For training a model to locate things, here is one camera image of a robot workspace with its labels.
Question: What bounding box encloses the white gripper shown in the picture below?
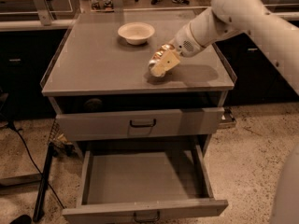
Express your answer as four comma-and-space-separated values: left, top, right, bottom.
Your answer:
150, 23, 205, 77

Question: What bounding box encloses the orange soda can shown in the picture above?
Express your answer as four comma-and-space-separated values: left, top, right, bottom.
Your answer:
148, 44, 178, 77

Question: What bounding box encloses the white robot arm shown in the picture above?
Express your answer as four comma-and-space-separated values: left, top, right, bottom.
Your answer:
149, 0, 299, 224

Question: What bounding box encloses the grey top drawer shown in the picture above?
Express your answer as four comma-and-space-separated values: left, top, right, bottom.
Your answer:
56, 107, 224, 141

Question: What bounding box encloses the grey drawer cabinet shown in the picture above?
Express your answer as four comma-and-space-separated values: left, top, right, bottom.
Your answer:
39, 9, 238, 157

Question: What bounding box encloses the grey open middle drawer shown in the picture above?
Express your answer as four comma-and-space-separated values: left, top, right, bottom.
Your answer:
63, 144, 228, 224

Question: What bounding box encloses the white bowl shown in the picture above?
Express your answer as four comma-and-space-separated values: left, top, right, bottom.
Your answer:
118, 22, 155, 46

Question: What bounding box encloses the long counter with dark cabinets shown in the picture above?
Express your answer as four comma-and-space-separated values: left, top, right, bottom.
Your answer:
0, 28, 298, 119

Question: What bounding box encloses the black metal floor bar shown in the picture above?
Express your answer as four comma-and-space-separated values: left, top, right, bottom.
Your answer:
33, 143, 54, 223

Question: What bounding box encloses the wire basket with items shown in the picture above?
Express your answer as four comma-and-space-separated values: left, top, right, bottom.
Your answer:
48, 120, 75, 157

